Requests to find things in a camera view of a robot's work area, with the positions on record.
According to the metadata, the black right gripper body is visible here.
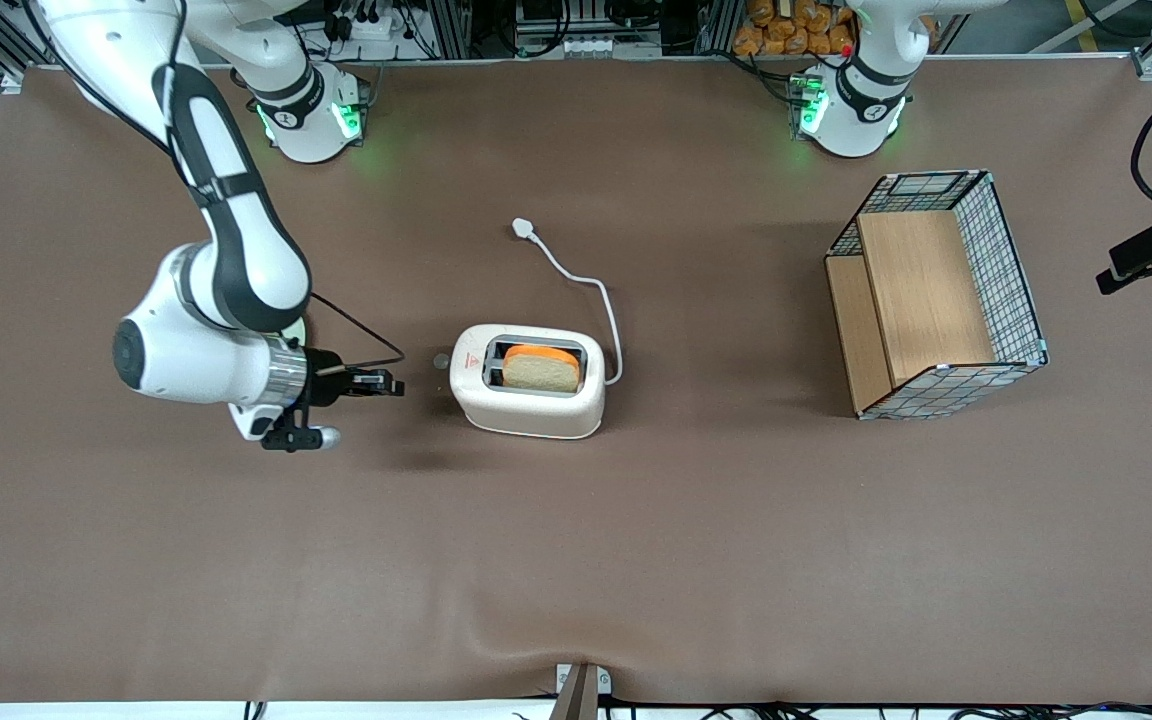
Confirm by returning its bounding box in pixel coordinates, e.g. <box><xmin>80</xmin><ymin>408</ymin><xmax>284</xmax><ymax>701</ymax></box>
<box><xmin>308</xmin><ymin>348</ymin><xmax>356</xmax><ymax>411</ymax></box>

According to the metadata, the cream white toaster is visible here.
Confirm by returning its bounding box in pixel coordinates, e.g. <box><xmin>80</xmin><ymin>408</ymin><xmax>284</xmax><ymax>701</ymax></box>
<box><xmin>449</xmin><ymin>323</ymin><xmax>607</xmax><ymax>441</ymax></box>

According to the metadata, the bread slice with orange crust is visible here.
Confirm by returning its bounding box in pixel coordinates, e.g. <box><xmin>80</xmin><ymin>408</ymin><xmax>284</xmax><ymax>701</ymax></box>
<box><xmin>502</xmin><ymin>346</ymin><xmax>582</xmax><ymax>394</ymax></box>

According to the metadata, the white power strip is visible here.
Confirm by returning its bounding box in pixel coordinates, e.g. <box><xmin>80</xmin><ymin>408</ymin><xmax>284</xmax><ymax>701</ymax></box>
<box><xmin>328</xmin><ymin>0</ymin><xmax>409</xmax><ymax>43</ymax></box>

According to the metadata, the white terminal block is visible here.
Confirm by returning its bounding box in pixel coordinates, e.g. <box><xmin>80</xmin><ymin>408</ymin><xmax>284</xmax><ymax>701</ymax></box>
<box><xmin>561</xmin><ymin>35</ymin><xmax>663</xmax><ymax>59</ymax></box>

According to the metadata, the pile of orange buns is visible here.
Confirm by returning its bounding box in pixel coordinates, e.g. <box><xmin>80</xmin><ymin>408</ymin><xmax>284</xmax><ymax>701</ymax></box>
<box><xmin>733</xmin><ymin>0</ymin><xmax>855</xmax><ymax>58</ymax></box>

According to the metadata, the wooden shelf insert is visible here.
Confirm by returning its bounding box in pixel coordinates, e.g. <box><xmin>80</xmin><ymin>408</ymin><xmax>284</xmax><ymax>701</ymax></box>
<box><xmin>826</xmin><ymin>208</ymin><xmax>999</xmax><ymax>416</ymax></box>

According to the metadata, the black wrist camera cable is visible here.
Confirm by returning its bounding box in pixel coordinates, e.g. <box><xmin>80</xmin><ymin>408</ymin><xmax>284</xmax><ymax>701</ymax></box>
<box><xmin>21</xmin><ymin>0</ymin><xmax>407</xmax><ymax>376</ymax></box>

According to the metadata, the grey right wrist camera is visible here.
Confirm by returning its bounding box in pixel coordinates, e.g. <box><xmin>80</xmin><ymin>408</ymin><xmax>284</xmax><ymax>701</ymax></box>
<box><xmin>261</xmin><ymin>420</ymin><xmax>343</xmax><ymax>453</ymax></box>

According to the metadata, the white toaster power cable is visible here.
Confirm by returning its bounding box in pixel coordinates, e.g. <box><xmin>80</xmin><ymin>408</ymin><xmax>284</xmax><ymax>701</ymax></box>
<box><xmin>511</xmin><ymin>218</ymin><xmax>625</xmax><ymax>387</ymax></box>

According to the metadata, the metal table edge bracket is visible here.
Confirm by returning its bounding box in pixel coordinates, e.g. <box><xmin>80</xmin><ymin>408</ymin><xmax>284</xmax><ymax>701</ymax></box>
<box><xmin>554</xmin><ymin>663</ymin><xmax>613</xmax><ymax>720</ymax></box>

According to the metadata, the black wire mesh basket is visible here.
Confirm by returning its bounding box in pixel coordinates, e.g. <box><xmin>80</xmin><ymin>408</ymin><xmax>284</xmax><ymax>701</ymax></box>
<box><xmin>824</xmin><ymin>168</ymin><xmax>1050</xmax><ymax>421</ymax></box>

